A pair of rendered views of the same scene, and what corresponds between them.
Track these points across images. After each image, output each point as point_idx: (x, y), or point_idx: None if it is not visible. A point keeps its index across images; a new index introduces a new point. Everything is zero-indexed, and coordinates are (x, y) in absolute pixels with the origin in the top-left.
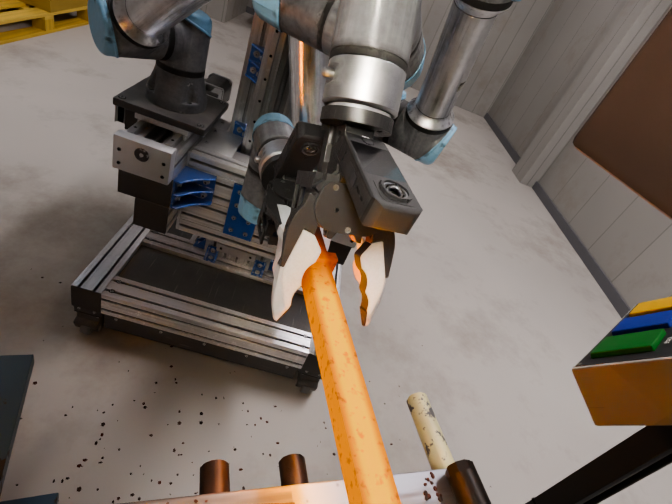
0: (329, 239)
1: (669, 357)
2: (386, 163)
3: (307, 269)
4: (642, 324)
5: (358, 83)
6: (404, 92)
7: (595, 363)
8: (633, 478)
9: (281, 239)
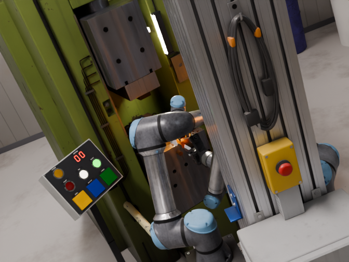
0: (184, 146)
1: (109, 161)
2: None
3: (185, 139)
4: (99, 184)
5: None
6: (185, 219)
7: (119, 173)
8: None
9: None
